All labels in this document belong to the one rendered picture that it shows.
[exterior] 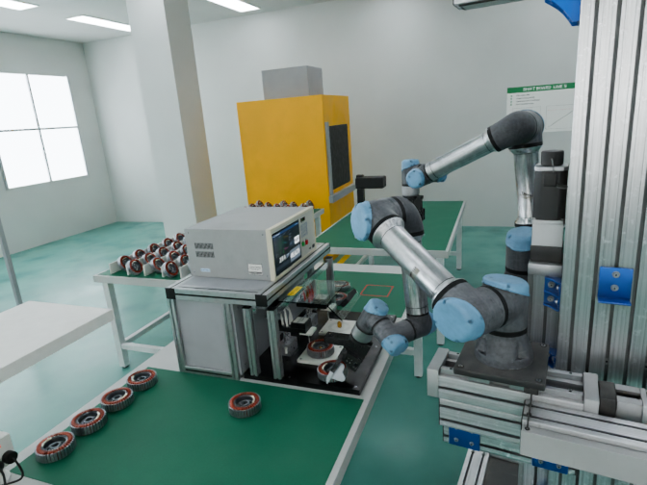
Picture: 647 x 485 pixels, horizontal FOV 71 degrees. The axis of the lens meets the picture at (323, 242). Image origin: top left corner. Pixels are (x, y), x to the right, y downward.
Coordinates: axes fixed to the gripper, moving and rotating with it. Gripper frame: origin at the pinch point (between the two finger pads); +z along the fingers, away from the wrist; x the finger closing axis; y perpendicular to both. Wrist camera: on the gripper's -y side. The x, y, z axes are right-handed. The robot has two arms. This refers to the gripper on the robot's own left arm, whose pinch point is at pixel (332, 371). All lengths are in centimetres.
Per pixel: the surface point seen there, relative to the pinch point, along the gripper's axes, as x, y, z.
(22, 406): 18, -166, 188
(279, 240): 13, -44, -28
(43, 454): -66, -58, 34
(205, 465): -50, -15, 14
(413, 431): 76, 49, 65
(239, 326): -5.2, -38.7, 3.3
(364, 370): 8.6, 9.5, -2.1
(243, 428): -32.9, -13.5, 13.0
